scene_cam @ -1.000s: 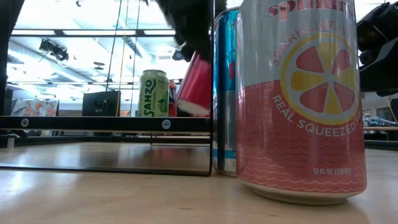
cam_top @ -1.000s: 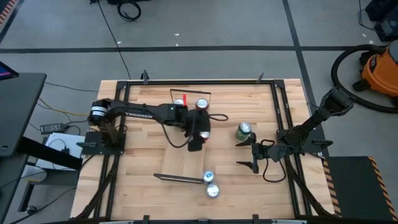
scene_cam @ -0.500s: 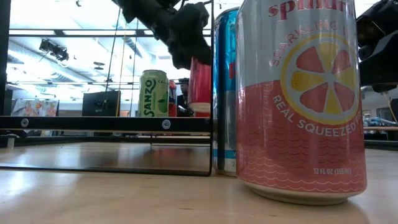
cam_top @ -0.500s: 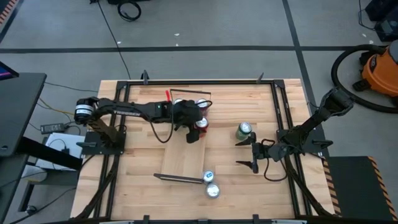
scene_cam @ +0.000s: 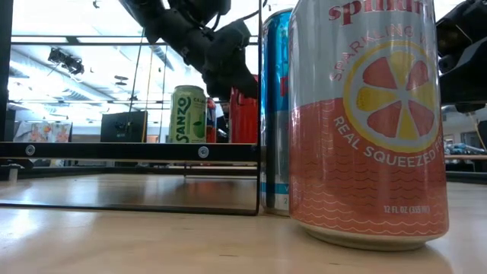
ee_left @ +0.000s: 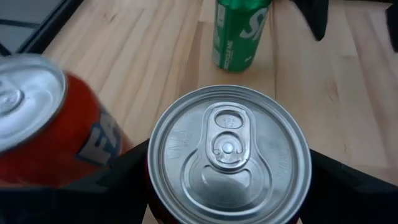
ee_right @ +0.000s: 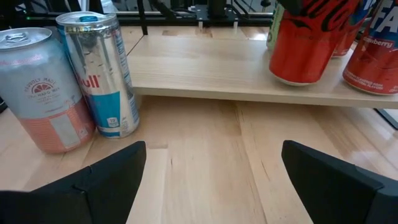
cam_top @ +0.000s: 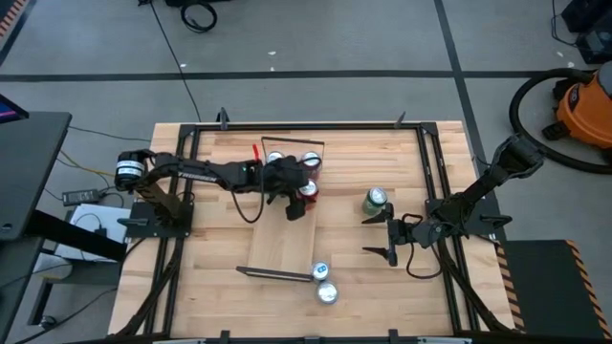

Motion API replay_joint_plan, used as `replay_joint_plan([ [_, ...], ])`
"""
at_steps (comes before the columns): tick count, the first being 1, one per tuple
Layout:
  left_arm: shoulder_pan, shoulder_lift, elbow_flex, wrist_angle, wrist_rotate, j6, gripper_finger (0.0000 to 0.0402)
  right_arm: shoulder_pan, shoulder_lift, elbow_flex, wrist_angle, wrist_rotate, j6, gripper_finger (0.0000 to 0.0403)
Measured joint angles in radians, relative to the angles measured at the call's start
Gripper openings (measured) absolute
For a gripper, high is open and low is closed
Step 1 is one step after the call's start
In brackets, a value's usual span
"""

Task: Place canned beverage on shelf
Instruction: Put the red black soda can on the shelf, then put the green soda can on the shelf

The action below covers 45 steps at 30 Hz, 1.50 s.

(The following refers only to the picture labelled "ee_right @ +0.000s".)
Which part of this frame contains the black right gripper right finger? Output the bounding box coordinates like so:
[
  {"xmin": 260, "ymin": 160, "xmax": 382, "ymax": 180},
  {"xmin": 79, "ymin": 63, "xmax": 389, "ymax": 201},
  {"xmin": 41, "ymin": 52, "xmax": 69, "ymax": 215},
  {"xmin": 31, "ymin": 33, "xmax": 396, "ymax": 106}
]
[{"xmin": 281, "ymin": 139, "xmax": 398, "ymax": 224}]

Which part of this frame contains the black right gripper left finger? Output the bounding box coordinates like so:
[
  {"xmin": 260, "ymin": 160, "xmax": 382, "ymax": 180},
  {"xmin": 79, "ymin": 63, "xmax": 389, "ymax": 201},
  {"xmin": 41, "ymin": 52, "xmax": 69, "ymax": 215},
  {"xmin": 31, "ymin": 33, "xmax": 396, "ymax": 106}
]
[{"xmin": 0, "ymin": 141, "xmax": 147, "ymax": 224}]

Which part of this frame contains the blue silver Red Bull can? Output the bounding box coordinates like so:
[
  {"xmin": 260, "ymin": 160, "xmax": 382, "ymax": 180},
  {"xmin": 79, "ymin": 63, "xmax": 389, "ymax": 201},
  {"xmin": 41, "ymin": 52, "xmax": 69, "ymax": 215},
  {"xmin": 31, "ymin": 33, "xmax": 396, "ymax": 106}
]
[{"xmin": 55, "ymin": 11, "xmax": 141, "ymax": 139}]

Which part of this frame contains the pink grapefruit sparkling water can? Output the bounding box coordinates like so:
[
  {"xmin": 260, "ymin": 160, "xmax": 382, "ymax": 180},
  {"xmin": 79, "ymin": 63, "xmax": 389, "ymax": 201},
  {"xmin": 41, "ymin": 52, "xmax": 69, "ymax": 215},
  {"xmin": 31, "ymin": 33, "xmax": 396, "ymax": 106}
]
[{"xmin": 0, "ymin": 27, "xmax": 96, "ymax": 154}]

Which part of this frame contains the red Fanta strawberry can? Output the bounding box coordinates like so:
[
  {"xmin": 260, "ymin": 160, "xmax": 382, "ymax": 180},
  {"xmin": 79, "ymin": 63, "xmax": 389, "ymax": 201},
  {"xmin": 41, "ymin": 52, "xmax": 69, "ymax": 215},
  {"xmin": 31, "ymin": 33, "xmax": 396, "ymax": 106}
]
[
  {"xmin": 331, "ymin": 0, "xmax": 371, "ymax": 58},
  {"xmin": 342, "ymin": 0, "xmax": 398, "ymax": 96}
]

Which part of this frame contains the red cola can black script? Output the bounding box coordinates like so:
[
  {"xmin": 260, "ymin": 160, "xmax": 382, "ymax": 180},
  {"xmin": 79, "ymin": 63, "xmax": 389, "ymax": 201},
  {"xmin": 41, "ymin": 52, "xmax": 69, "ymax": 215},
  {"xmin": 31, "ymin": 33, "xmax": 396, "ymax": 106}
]
[{"xmin": 269, "ymin": 0, "xmax": 361, "ymax": 86}]

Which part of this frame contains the pale green soda can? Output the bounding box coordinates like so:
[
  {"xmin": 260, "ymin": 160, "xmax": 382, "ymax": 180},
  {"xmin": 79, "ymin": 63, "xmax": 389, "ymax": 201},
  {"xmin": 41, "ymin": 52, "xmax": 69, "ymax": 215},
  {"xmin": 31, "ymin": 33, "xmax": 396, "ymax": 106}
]
[{"xmin": 266, "ymin": 1, "xmax": 285, "ymax": 51}]

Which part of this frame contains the black table edge rail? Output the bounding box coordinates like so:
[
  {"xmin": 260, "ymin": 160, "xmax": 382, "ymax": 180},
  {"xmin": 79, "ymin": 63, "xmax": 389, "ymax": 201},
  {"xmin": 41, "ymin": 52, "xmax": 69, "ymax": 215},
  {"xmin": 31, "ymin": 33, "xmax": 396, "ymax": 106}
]
[{"xmin": 0, "ymin": 11, "xmax": 274, "ymax": 27}]

